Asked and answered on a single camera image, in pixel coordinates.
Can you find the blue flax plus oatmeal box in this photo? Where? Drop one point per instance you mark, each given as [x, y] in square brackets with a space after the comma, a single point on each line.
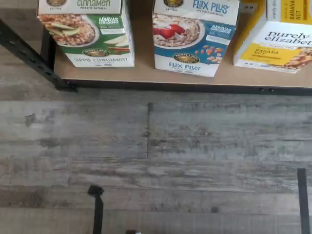
[190, 36]

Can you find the green apple cinnamon oatmeal box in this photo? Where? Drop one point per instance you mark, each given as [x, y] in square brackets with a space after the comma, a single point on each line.
[85, 36]

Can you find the black metal shelf rack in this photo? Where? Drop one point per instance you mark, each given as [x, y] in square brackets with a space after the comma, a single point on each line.
[170, 85]

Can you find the yellow banana nut granola box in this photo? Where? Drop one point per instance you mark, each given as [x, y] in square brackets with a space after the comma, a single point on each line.
[273, 51]

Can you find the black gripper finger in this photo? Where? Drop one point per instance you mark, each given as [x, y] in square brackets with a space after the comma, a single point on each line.
[302, 202]
[98, 214]

